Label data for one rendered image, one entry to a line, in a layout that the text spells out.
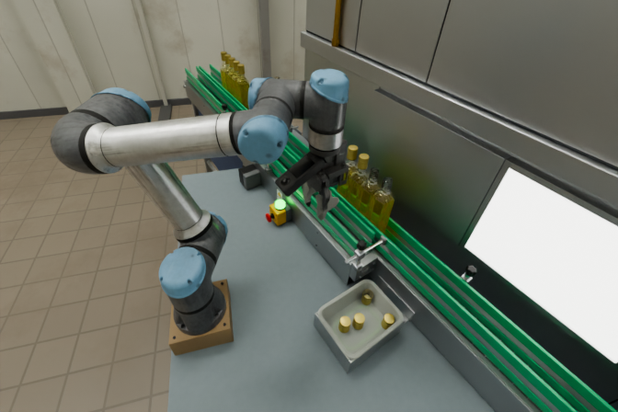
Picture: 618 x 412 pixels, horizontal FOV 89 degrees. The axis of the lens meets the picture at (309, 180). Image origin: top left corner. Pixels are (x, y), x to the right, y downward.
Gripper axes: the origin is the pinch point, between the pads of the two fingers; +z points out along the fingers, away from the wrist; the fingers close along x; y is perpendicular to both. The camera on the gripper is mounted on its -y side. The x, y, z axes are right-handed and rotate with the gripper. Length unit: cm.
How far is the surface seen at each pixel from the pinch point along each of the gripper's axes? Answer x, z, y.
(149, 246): 124, 118, -43
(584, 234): -43, -7, 42
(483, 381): -49, 36, 24
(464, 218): -19.8, 8.8, 42.0
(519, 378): -53, 27, 26
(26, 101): 373, 101, -104
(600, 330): -57, 13, 42
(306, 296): 0.5, 42.9, 0.3
